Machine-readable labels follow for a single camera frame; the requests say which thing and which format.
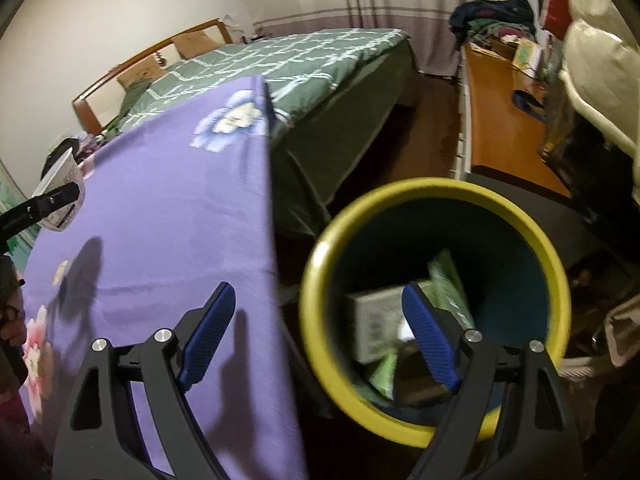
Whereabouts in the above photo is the long wooden desk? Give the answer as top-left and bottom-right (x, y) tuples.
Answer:
(450, 42), (573, 198)

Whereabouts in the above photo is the white plastic cup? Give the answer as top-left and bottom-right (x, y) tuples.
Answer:
(31, 149), (87, 232)

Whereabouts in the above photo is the purple floral blanket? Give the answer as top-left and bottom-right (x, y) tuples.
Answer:
(12, 75), (311, 480)

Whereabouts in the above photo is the yellow rimmed trash bin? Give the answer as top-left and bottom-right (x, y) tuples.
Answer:
(299, 177), (572, 450)

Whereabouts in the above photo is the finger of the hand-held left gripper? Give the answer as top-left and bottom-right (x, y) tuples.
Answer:
(0, 182), (82, 237)

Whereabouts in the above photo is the blue strap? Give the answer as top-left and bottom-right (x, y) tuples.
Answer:
(512, 87), (546, 121)

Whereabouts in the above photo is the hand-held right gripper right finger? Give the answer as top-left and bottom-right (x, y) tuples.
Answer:
(401, 282), (583, 480)

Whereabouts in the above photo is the green white box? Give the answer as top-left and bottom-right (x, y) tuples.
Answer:
(512, 40), (543, 68)

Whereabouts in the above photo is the green checked quilt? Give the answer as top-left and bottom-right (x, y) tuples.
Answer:
(105, 27), (418, 241)

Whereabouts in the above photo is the green plastic packet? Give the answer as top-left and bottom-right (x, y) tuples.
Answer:
(427, 250), (476, 331)

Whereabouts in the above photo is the tan pillow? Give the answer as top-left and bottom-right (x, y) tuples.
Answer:
(117, 62), (161, 88)
(172, 31), (216, 58)

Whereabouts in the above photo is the person's left hand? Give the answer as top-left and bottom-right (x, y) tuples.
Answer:
(0, 305), (26, 348)

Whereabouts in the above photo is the wooden bed headboard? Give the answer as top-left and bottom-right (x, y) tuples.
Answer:
(72, 19), (233, 133)

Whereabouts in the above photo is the dark jacket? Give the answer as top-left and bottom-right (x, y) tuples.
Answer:
(42, 135), (81, 176)

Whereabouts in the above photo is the white down jacket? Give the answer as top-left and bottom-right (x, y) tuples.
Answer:
(557, 0), (640, 161)

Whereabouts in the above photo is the beige carton box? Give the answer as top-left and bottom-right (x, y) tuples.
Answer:
(347, 285), (416, 365)

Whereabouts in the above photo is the brown handbag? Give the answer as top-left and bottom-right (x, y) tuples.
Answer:
(539, 105), (583, 186)

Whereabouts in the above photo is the pile of clothes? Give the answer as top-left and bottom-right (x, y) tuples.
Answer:
(449, 0), (536, 48)

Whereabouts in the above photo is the brown plastic tray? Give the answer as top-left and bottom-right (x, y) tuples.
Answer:
(395, 342), (451, 408)

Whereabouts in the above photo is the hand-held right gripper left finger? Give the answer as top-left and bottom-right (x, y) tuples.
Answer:
(52, 281), (237, 480)

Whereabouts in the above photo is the green floral wardrobe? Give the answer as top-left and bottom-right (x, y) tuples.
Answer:
(0, 157), (41, 266)

